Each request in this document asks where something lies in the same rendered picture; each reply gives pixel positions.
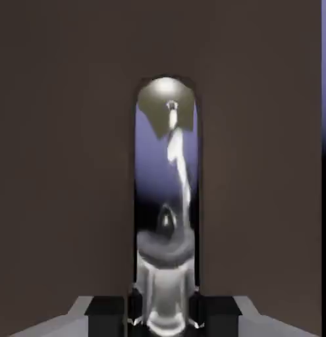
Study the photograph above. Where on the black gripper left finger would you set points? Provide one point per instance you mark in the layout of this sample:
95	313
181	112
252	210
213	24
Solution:
104	316

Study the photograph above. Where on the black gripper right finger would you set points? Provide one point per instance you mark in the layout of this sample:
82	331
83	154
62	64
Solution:
220	316

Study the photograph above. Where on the dark brown cabinet door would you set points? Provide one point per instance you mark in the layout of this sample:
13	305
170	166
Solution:
60	131

